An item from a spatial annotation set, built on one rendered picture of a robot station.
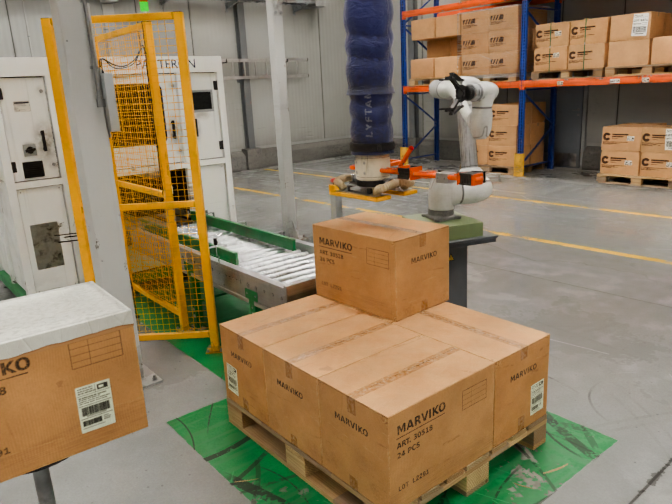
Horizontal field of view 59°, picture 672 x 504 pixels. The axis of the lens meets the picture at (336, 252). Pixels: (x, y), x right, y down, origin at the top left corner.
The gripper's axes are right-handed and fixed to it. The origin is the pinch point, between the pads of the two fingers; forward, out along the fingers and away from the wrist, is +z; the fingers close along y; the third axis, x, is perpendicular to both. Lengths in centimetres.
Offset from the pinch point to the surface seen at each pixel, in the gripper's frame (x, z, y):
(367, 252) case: 14, 40, 72
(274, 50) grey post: 341, -146, -47
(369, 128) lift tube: 20.0, 29.9, 13.9
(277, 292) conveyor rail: 73, 54, 103
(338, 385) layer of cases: -32, 100, 104
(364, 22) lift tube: 19.4, 31.4, -33.7
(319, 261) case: 51, 41, 84
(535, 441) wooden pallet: -64, 12, 154
